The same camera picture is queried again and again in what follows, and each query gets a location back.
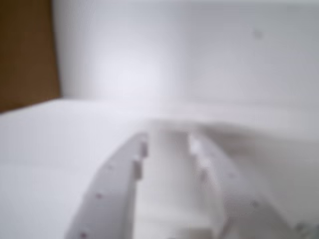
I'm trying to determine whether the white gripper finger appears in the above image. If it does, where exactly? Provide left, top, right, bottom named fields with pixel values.
left=64, top=133, right=150, bottom=239
left=188, top=126, right=309, bottom=239

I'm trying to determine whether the brown cardboard box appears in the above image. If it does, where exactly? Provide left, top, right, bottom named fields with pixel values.
left=0, top=0, right=62, bottom=114

